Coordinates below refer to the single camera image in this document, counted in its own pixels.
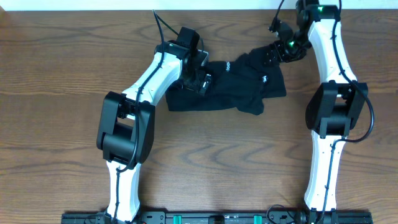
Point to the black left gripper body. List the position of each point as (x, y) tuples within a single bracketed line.
[(193, 81)]

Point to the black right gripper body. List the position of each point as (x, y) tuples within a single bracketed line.
[(291, 50)]

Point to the black shorts garment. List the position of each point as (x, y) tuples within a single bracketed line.
[(242, 84)]

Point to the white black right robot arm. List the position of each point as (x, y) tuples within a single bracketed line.
[(335, 107)]

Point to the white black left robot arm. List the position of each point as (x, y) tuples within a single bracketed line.
[(127, 122)]

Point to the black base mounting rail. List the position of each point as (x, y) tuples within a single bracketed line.
[(275, 216)]

